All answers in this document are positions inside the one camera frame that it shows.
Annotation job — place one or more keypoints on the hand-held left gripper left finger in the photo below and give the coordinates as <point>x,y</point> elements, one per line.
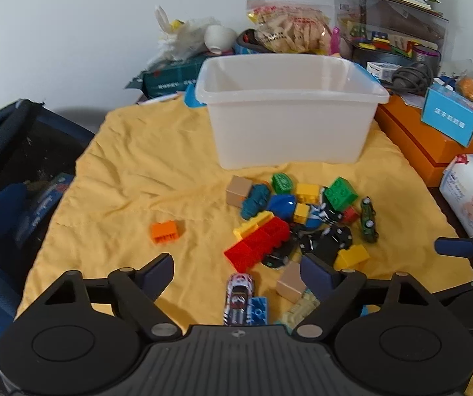
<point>160,274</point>

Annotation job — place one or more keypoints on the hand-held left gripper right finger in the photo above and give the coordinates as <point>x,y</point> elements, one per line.
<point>317,278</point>

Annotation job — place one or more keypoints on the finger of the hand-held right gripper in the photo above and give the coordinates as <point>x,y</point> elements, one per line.
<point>453,247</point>

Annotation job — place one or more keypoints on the large red toy brick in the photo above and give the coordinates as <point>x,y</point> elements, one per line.
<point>255,245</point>

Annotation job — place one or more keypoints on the black white toy car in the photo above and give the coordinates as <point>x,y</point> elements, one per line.
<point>330,208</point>

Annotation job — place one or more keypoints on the blue toy block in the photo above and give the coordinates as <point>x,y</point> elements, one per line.
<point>281,207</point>

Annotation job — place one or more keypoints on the green toy brick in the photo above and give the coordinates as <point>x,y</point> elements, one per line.
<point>340,193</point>

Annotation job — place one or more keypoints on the white plastic bin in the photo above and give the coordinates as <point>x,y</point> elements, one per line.
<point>290,132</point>

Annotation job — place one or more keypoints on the tan cube block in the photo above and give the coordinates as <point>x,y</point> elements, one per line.
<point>290,282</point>
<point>238,192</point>

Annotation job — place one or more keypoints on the cream toy piece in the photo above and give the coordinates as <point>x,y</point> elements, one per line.
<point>298,311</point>

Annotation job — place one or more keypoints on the orange toy brick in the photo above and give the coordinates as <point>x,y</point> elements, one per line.
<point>166,232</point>

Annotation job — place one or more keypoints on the blue white-spotted toy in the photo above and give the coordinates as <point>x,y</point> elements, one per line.
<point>314,217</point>

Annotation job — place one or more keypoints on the small yellow toy brick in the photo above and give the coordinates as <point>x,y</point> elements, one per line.
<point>301,213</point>

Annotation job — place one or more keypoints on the blue toy brick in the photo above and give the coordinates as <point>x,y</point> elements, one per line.
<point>257,311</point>

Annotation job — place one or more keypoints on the small red toy brick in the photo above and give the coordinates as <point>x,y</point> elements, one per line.
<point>350,215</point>

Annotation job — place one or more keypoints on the green toy car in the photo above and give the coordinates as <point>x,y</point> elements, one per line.
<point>369,219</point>

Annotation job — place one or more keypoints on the white red toy race car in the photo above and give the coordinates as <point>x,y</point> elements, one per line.
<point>238,297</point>

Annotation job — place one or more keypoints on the long yellow toy brick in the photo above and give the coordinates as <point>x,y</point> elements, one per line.
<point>253,225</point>

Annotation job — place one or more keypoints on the yellow cloth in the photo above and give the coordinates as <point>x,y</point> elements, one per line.
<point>137,181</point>

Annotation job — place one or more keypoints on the teal toy car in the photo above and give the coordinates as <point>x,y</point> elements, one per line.
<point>255,201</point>

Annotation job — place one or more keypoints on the green printed curved brick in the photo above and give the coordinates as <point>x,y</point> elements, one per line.
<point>282,182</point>

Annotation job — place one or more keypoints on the orange box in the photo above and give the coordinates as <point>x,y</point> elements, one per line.
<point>418,140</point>

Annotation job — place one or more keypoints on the blue card box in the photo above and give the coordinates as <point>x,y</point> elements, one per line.
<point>449,113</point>

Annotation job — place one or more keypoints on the dark blue fabric suitcase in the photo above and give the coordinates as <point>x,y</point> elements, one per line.
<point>9,198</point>

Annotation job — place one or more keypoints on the white paper packet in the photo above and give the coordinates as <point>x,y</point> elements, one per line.
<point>160,98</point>

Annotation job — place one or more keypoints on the small white box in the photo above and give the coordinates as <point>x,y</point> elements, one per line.
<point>380,70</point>

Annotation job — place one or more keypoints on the purple lid can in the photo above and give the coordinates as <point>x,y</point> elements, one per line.
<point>426,57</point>

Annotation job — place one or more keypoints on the dark green packet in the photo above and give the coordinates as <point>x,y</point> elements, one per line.
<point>170,76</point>

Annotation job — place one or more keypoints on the clear box of toy bricks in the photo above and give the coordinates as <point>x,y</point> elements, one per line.
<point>393,24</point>

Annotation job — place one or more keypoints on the pink plastic toy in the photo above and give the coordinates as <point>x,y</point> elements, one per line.
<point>334,41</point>

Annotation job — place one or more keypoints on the white plastic bag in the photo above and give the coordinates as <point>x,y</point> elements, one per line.
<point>178,37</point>

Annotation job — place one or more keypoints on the blue black helmet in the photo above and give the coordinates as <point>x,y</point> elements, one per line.
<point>246,43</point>

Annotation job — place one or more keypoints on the clear snack bag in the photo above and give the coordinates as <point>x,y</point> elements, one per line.
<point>290,27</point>

